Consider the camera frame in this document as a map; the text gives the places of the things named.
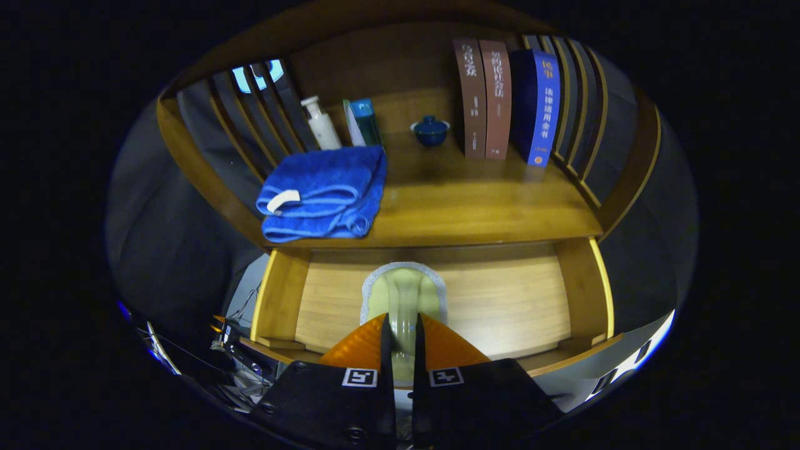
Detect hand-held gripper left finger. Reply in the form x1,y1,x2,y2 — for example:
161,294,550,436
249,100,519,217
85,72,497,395
250,312,398,450

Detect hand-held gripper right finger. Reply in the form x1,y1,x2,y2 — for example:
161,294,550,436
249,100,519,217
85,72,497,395
411,312,563,450

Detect pale green scrubbing brush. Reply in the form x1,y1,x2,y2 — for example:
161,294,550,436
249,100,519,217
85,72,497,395
361,261,448,385

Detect wooden drawer with black knob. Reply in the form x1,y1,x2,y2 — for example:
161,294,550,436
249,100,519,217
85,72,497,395
241,236,626,388

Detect wooden countertop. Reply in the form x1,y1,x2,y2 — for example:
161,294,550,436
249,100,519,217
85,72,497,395
250,87,604,249

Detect wooden cabinet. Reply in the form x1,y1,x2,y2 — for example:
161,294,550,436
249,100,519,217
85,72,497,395
155,0,662,251

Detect black electronic device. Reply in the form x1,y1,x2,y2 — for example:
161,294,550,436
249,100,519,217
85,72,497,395
209,312,282,407

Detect folded blue towel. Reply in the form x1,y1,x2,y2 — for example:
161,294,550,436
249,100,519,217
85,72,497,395
255,146,388,243

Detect dark blue lidded teacup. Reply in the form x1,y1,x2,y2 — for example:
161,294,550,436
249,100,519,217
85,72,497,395
410,115,451,148

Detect teal and white box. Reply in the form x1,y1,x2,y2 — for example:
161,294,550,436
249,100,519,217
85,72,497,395
342,98,383,148

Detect white pump bottle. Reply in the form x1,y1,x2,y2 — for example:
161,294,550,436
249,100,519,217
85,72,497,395
301,96,343,151

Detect dark brown book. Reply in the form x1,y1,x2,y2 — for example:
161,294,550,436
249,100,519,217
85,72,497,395
452,37,487,160

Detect blue book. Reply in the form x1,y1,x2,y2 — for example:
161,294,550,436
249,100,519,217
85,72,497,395
509,49,561,168

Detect tangled thin cables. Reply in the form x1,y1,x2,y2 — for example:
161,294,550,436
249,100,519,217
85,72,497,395
225,287,263,326

